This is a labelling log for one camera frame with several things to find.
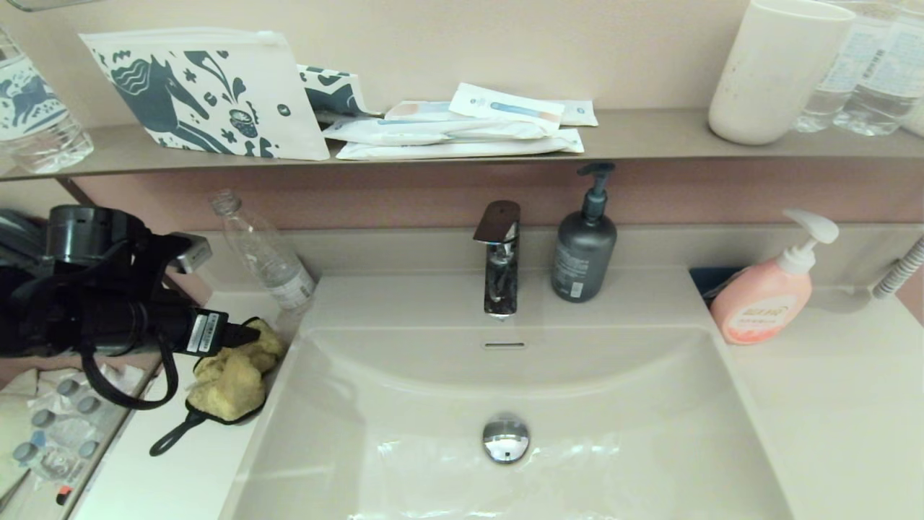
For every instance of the pink pump soap bottle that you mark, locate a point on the pink pump soap bottle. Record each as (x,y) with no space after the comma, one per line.
(765,302)

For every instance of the dark grey hair dryer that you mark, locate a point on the dark grey hair dryer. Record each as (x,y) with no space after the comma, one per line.
(18,235)

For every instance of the water bottle blue print label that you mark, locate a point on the water bottle blue print label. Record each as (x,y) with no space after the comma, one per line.
(36,119)

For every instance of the long white sachet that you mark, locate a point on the long white sachet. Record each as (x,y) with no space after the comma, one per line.
(433,131)
(462,150)

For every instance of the small white blue print pouch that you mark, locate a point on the small white blue print pouch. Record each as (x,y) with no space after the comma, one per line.
(332,92)

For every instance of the yellow cloth black edge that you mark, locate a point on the yellow cloth black edge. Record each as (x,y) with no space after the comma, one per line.
(231,383)

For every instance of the white flat sachet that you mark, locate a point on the white flat sachet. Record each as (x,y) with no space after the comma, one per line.
(419,110)

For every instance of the chrome single lever faucet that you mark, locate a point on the chrome single lever faucet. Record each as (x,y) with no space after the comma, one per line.
(502,285)

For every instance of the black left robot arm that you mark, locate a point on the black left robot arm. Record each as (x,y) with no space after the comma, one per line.
(72,310)

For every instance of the water bottle white label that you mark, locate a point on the water bottle white label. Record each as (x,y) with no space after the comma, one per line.
(891,83)
(830,83)

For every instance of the white ceramic sink basin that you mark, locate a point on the white ceramic sink basin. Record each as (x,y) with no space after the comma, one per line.
(613,419)

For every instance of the white pouch blue horse print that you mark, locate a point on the white pouch blue horse print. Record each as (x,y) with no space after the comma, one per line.
(216,90)

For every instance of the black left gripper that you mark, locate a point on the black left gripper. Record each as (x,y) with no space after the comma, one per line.
(206,332)

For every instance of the empty clear plastic bottle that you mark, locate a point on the empty clear plastic bottle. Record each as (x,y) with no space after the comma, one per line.
(281,271)

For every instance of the white container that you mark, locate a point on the white container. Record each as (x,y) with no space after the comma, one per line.
(917,119)

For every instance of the dark grey pump bottle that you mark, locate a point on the dark grey pump bottle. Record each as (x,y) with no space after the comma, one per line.
(585,258)

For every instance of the white sachet blue orange print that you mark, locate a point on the white sachet blue orange print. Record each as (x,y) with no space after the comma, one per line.
(505,106)

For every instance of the chrome sink drain stopper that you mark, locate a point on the chrome sink drain stopper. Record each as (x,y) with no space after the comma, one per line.
(506,439)

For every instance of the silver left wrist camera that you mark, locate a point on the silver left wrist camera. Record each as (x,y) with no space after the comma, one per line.
(193,253)

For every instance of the grey brown wall shelf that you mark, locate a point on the grey brown wall shelf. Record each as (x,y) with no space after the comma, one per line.
(650,137)

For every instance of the white plastic cup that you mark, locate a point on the white plastic cup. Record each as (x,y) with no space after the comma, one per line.
(772,76)

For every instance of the small white sachet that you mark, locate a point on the small white sachet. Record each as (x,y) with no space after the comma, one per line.
(580,113)

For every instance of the small red black object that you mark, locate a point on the small red black object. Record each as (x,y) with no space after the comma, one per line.
(63,497)

